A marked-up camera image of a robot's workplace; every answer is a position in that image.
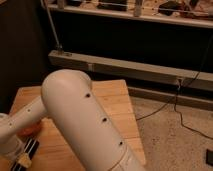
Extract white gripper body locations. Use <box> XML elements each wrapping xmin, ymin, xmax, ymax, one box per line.
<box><xmin>0</xmin><ymin>136</ymin><xmax>24</xmax><ymax>161</ymax></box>

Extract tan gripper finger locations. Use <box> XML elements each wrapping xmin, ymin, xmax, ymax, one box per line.
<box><xmin>19</xmin><ymin>156</ymin><xmax>32</xmax><ymax>167</ymax></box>

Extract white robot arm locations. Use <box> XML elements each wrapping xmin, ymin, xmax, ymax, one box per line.
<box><xmin>0</xmin><ymin>69</ymin><xmax>146</xmax><ymax>171</ymax></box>

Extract red wooden bowl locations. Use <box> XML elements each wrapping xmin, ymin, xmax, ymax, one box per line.
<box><xmin>18</xmin><ymin>121</ymin><xmax>42</xmax><ymax>136</ymax></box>

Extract wooden table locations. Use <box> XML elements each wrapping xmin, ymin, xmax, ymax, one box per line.
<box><xmin>0</xmin><ymin>79</ymin><xmax>147</xmax><ymax>171</ymax></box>

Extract metal pole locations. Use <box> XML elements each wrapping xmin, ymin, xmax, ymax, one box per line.
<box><xmin>43</xmin><ymin>0</ymin><xmax>63</xmax><ymax>54</ymax></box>

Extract grey baseboard heater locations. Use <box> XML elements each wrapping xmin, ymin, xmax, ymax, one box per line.
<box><xmin>48</xmin><ymin>49</ymin><xmax>213</xmax><ymax>112</ymax></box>

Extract black box on floor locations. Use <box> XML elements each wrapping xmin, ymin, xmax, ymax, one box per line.
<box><xmin>206</xmin><ymin>149</ymin><xmax>213</xmax><ymax>166</ymax></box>

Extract cluttered shelf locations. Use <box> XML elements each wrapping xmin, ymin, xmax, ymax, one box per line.
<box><xmin>40</xmin><ymin>0</ymin><xmax>213</xmax><ymax>29</ymax></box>

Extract black cable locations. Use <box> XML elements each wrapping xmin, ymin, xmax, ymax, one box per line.
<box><xmin>135</xmin><ymin>33</ymin><xmax>213</xmax><ymax>141</ymax></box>

